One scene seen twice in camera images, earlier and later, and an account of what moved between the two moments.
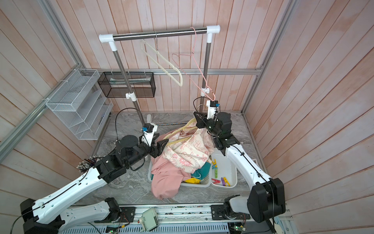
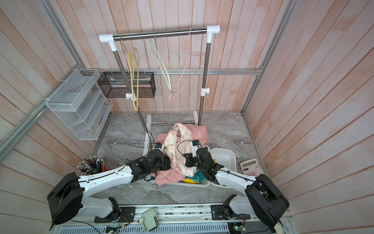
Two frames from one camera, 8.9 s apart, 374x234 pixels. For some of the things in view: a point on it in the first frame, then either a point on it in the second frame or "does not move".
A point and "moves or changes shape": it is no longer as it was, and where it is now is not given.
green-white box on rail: (149, 221) does not move
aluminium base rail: (183, 219) does not move
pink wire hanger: (214, 97) to (193, 73)
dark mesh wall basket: (113, 85) does not move
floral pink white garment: (189, 146) moves or changes shape
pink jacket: (167, 180) moves or changes shape
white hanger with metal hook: (157, 51) moves or changes shape
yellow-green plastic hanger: (183, 128) to (133, 56)
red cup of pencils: (84, 165) does not move
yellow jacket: (193, 180) does not move
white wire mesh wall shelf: (80, 106) does not move
